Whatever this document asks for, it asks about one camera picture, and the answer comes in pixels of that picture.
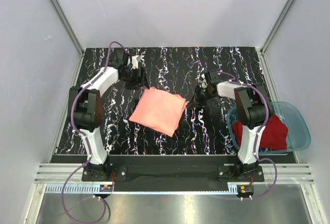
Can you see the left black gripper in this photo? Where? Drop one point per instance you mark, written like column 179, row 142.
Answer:
column 140, row 81

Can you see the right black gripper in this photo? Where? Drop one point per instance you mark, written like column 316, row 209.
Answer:
column 199, row 88

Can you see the pink t shirt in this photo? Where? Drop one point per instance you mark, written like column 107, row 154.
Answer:
column 159, row 110

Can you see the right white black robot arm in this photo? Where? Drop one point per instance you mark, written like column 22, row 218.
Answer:
column 253, row 112

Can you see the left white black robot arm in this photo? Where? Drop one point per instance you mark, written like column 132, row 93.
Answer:
column 86, row 113

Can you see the black marble pattern mat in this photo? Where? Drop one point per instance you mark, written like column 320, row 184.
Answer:
column 176, row 70

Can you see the red t shirt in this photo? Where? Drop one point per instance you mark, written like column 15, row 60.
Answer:
column 273, row 137

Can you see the right small controller board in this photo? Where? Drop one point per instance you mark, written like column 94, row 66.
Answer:
column 246, row 189

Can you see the small controller board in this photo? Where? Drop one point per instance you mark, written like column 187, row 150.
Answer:
column 106, row 188
column 246, row 189

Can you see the left small controller board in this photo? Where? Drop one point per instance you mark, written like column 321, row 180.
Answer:
column 106, row 188

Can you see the blue plastic basket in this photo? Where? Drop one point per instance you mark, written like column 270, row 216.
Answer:
column 298, row 137

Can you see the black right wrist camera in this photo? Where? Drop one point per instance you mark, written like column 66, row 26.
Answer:
column 210, row 78

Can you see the left aluminium frame post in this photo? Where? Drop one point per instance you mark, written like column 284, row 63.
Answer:
column 67, row 26

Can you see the aluminium frame post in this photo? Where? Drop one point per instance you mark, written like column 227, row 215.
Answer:
column 67, row 26
column 280, row 19

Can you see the aluminium rail profile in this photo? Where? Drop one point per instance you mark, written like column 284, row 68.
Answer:
column 283, row 173

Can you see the white slotted cable duct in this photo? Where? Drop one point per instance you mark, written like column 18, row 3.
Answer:
column 93, row 188

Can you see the right aluminium frame post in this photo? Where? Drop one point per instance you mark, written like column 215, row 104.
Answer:
column 280, row 19

